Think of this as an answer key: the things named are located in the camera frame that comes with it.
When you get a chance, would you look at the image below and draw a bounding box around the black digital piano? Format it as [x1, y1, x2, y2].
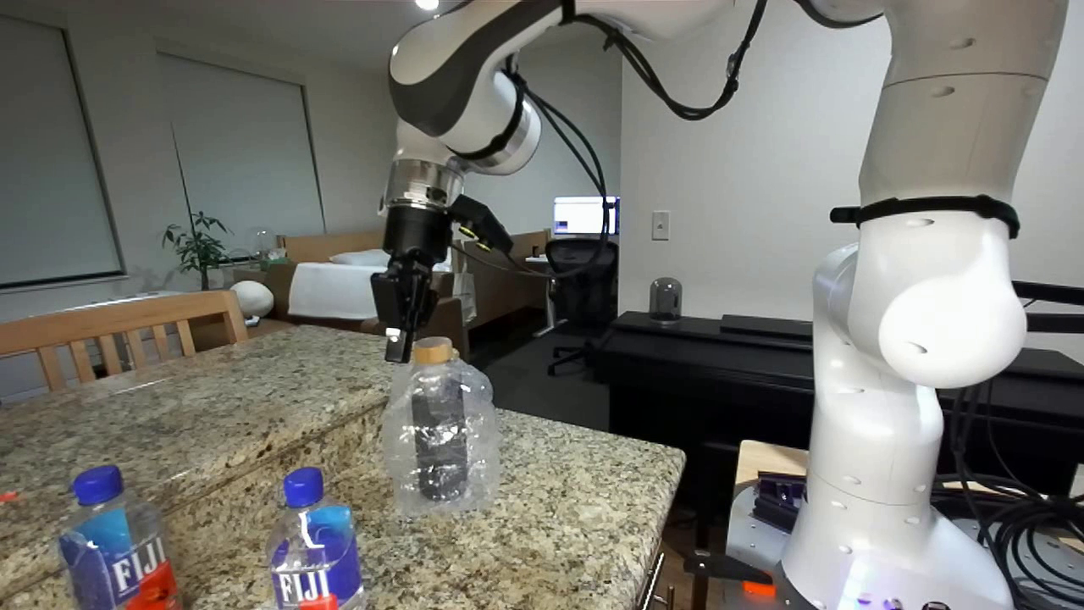
[593, 310, 1084, 500]

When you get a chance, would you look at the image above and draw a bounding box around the wooden chair back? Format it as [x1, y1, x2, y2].
[0, 292, 248, 389]

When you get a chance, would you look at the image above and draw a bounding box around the clear plastic bag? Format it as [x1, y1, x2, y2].
[380, 359, 501, 516]

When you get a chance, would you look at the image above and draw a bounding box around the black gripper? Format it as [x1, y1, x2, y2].
[368, 208, 449, 361]

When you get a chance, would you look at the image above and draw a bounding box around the bed with white sheets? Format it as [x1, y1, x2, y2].
[270, 226, 458, 332]

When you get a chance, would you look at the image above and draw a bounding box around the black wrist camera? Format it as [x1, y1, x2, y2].
[449, 195, 511, 253]

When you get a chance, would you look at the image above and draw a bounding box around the green potted plant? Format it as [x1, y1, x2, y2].
[161, 211, 227, 289]

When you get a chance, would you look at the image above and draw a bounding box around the black cable bundle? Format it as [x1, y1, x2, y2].
[939, 368, 1084, 610]

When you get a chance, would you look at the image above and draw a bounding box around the fiji water bottle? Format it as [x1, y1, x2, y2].
[56, 464, 182, 610]
[270, 467, 366, 610]

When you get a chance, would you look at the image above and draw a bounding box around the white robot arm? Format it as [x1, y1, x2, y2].
[374, 0, 1069, 610]

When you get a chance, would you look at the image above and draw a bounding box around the black office chair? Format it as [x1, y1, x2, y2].
[544, 237, 615, 376]

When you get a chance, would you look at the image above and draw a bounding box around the right Fiji water bottle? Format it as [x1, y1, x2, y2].
[270, 467, 366, 610]

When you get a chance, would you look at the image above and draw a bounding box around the black bottle with wooden cap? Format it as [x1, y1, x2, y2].
[410, 336, 469, 500]

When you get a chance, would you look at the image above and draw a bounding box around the left Fiji water bottle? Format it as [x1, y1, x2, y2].
[56, 464, 182, 610]

